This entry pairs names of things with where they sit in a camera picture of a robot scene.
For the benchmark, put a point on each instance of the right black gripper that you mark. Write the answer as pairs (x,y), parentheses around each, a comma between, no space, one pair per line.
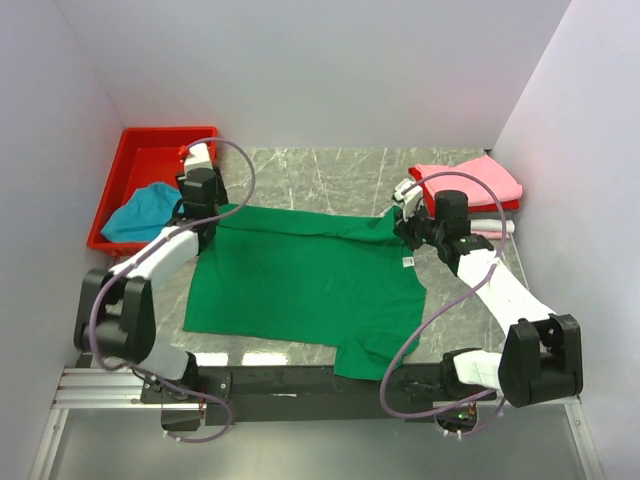
(403,229)

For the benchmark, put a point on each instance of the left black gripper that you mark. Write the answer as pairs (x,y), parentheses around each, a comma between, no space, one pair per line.
(222,197)

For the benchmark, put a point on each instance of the green t shirt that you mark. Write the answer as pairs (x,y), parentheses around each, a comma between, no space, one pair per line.
(341,281)

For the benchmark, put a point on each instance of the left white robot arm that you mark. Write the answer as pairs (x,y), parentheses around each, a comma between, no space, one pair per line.
(121,299)

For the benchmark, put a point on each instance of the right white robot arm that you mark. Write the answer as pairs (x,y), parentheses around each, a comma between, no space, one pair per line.
(542,356)

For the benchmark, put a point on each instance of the folded red t shirt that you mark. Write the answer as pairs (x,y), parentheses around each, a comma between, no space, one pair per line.
(500,205)

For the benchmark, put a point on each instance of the folded white t shirt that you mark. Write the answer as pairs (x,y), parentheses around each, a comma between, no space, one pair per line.
(492,225)

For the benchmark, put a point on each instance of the blue t shirt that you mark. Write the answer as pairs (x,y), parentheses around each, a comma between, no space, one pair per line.
(142,218)

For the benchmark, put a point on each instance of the red plastic bin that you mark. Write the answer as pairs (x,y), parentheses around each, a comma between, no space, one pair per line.
(144,155)

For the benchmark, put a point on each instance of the folded light pink t shirt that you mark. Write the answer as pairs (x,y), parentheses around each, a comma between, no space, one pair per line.
(491,235)

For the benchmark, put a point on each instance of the folded grey t shirt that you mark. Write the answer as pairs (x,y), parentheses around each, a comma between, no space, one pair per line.
(490,215)

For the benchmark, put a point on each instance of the black base beam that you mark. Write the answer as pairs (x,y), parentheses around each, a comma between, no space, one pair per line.
(315,393)

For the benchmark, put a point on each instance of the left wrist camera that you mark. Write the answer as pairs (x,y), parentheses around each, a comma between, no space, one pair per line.
(195,157)

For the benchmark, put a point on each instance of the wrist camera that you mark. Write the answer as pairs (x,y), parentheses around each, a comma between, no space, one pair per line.
(195,157)
(409,197)

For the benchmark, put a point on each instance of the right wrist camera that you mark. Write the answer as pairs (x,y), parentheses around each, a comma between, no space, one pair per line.
(409,197)

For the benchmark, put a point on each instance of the aluminium frame rail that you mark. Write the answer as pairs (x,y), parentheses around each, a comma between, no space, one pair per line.
(98,429)

